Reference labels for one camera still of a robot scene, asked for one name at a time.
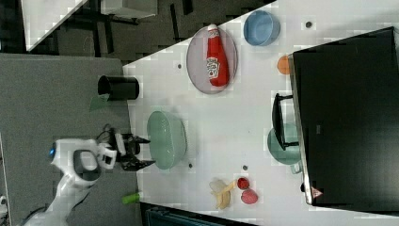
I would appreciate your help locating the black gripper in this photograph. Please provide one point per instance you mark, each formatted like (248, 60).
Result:
(128, 148)

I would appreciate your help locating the green perforated strainer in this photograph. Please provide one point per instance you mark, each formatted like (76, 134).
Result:
(167, 139)

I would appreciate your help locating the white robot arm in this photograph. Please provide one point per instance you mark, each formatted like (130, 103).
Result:
(82, 162)

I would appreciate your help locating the green marker cap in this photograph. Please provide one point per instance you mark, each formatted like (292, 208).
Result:
(131, 198)

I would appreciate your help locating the yellow banana toy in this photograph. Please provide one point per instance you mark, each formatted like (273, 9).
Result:
(222, 193)

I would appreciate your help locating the small red fruit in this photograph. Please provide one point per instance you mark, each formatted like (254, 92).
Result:
(243, 183)

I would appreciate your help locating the red ketchup bottle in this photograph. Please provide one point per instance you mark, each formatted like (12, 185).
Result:
(216, 61)

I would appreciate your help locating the red strawberry toy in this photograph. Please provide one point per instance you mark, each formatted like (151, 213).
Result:
(249, 196)

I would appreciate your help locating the grey round plate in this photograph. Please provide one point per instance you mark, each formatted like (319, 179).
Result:
(196, 60)

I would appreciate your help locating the orange fruit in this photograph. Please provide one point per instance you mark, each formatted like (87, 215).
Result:
(283, 65)

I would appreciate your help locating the blue bowl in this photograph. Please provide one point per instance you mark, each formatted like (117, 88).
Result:
(261, 28)

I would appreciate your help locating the black toaster oven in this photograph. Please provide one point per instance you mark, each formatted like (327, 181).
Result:
(346, 106)

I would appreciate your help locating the black cylinder table post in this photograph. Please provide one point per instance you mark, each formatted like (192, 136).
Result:
(118, 88)

